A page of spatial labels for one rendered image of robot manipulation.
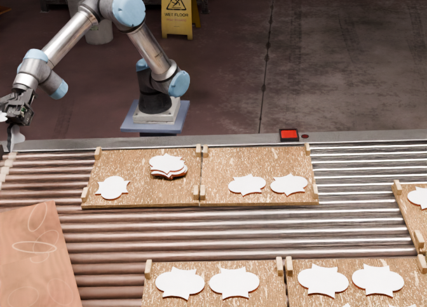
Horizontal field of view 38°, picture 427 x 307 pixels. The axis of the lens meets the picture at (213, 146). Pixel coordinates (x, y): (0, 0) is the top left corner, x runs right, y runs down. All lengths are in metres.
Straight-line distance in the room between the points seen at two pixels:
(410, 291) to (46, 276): 1.02
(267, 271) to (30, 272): 0.68
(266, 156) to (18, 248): 0.98
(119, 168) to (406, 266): 1.08
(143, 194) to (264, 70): 3.14
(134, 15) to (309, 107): 2.52
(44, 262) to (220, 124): 2.76
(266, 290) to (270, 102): 3.00
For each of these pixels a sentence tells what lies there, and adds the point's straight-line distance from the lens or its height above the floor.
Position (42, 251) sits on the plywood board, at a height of 1.04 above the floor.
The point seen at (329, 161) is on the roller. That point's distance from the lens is 2.37.
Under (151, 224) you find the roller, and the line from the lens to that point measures 2.08.
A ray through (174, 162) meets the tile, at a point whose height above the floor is 0.98.
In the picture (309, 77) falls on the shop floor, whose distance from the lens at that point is 5.07.
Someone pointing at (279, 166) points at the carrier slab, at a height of 0.94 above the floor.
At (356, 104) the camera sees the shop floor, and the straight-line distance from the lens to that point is 4.70.
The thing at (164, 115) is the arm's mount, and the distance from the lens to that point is 2.69.
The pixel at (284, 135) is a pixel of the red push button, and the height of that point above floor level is 0.93.
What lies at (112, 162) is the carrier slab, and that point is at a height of 0.94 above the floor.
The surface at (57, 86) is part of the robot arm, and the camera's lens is 2.23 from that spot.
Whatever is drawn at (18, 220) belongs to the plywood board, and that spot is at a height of 1.04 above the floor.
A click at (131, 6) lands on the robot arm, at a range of 2.31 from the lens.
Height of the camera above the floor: 2.23
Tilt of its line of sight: 33 degrees down
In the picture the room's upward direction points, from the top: 2 degrees counter-clockwise
